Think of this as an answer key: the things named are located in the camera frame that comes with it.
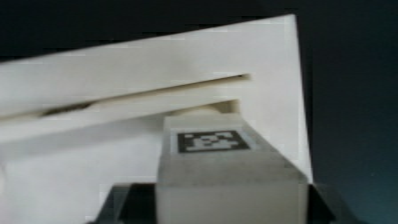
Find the white obstacle fence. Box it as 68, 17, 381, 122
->
0, 13, 317, 184

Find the white square tabletop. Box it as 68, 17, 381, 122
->
0, 75, 249, 224

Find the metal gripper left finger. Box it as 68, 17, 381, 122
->
86, 183, 159, 224

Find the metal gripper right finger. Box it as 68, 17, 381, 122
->
306, 183, 356, 224

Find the white leg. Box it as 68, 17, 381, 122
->
157, 114, 308, 224

